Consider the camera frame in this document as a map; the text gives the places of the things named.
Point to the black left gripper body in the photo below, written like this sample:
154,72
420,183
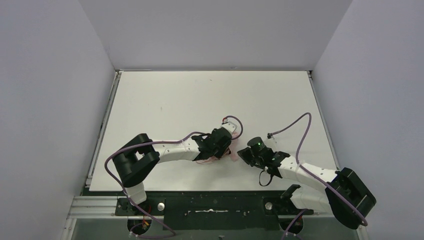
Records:
220,148

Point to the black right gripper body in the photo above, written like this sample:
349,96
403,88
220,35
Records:
245,156

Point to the pink folding umbrella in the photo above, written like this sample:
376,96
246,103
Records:
232,155

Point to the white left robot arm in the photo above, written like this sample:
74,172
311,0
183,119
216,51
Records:
135,160

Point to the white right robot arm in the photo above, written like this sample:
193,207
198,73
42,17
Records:
339,192

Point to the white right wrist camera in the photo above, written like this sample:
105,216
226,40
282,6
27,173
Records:
270,141

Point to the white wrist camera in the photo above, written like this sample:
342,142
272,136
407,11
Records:
231,127
270,141

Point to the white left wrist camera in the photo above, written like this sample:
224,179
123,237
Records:
231,127

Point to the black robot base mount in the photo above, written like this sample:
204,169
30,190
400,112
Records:
214,210

